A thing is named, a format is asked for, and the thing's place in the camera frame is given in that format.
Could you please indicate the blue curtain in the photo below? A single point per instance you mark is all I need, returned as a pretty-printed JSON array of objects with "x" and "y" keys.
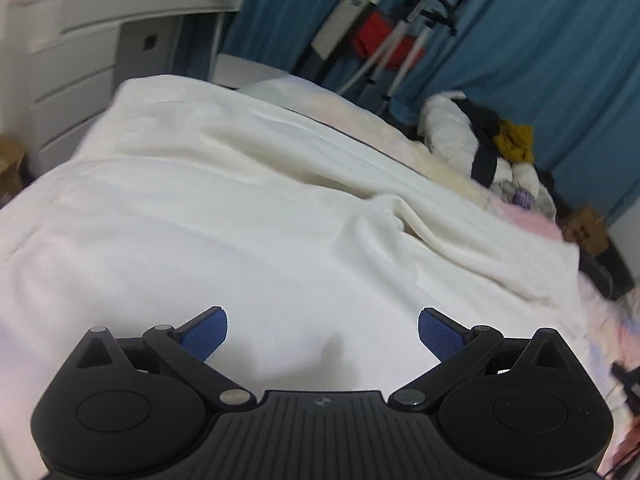
[{"x": 525, "y": 35}]

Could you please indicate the grey folding chair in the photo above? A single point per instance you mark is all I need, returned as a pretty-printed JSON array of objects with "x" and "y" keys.
[{"x": 340, "y": 20}]

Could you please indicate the brown cardboard box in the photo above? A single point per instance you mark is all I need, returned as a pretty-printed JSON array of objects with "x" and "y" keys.
[
  {"x": 585, "y": 230},
  {"x": 10, "y": 170}
]

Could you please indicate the black bag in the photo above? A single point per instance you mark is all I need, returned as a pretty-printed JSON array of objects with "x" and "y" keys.
[{"x": 615, "y": 270}]

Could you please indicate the white desk with drawers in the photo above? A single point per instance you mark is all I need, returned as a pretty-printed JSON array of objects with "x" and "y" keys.
[{"x": 75, "y": 85}]

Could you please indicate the white tripod stand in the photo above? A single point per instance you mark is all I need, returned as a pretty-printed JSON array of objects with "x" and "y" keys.
[{"x": 417, "y": 7}]

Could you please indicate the red cloth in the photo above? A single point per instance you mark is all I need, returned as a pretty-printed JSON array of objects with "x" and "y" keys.
[{"x": 372, "y": 35}]

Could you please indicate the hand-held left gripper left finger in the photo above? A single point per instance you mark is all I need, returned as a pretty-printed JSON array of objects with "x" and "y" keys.
[{"x": 207, "y": 332}]

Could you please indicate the white blanket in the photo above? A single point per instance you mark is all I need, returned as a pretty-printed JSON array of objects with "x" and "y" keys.
[{"x": 250, "y": 210}]

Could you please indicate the black garment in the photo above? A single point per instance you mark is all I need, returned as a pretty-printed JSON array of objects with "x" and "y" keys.
[{"x": 482, "y": 160}]

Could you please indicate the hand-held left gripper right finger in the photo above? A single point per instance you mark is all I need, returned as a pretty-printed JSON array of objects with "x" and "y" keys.
[{"x": 440, "y": 335}]

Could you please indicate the mustard yellow cloth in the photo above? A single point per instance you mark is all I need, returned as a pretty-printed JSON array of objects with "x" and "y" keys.
[{"x": 515, "y": 140}]

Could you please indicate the pile of clothes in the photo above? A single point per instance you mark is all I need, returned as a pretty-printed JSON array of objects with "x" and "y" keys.
[{"x": 445, "y": 125}]

